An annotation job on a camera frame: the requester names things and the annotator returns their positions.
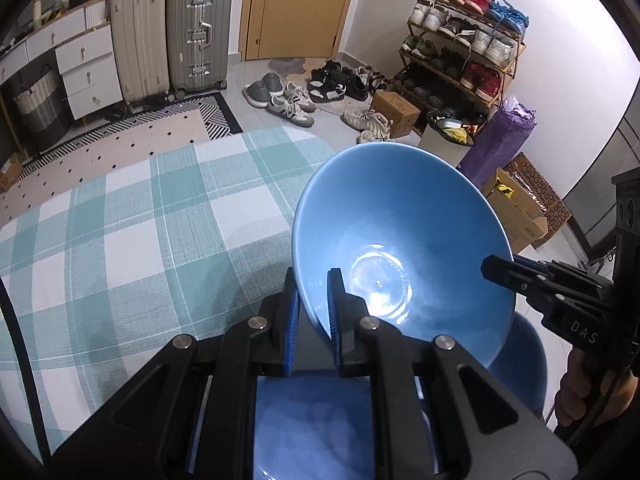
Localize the right hand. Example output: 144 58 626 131
554 348 639 427

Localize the open cardboard box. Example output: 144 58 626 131
482 153 572 255

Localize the teal plaid tablecloth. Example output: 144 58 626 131
1 127 332 448

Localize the purple rolled mat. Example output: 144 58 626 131
457 96 537 188

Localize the white trash bin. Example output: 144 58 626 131
418 125 471 167

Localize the small brown cardboard box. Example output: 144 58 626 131
370 91 421 139

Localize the patterned floor rug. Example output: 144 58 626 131
1 92 242 226

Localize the wooden shoe rack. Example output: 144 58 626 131
392 0 530 145

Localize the wooden door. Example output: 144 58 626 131
239 0 352 61

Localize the silver suitcase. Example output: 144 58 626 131
166 0 232 100

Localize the woven laundry basket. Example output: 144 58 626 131
13 65 74 153

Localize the beige suitcase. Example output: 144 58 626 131
108 0 170 104

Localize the white drawer desk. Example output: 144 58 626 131
1 0 122 119

